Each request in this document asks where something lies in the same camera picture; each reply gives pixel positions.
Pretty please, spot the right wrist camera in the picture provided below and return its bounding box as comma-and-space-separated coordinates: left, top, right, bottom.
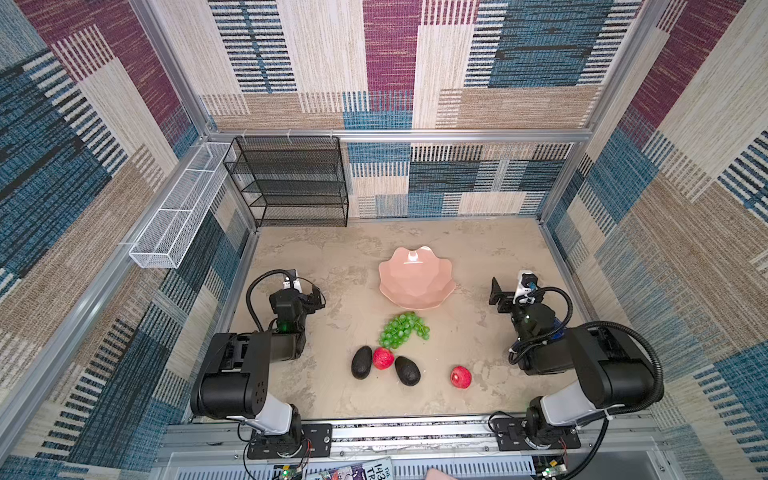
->
515, 270, 539, 305

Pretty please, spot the pink flower-shaped fruit bowl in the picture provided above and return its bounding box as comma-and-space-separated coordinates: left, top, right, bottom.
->
378, 246, 456, 311

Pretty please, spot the dark fake avocado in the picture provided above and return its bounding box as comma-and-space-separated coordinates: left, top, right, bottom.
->
350, 346, 373, 380
394, 356, 421, 387

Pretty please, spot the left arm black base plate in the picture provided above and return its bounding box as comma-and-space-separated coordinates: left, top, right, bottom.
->
245, 423, 333, 460

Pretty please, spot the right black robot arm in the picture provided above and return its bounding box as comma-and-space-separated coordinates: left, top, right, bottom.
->
488, 271, 664, 451

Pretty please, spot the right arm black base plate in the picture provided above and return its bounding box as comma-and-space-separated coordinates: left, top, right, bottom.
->
488, 416, 582, 452

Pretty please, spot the black wire shelf rack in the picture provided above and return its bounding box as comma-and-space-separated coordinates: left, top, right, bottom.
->
223, 136, 349, 228

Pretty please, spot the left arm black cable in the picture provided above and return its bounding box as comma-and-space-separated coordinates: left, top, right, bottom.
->
245, 268, 301, 333

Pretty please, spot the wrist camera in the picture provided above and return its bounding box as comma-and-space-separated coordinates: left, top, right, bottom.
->
283, 269, 302, 292
515, 270, 539, 305

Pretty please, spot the green fake grape bunch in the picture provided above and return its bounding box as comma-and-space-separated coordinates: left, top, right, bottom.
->
378, 312, 430, 350

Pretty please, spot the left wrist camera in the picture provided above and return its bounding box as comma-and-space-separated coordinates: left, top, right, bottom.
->
283, 269, 302, 292

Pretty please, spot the white wire mesh basket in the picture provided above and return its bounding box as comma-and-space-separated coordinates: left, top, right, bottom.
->
129, 142, 229, 269

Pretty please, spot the red fake fruit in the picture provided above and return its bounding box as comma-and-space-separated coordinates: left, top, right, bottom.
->
372, 347, 395, 370
450, 366, 472, 389

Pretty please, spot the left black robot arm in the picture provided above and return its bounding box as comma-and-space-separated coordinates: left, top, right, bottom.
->
190, 287, 332, 460

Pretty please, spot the printed booklet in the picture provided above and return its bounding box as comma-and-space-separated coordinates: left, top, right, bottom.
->
304, 457, 395, 480

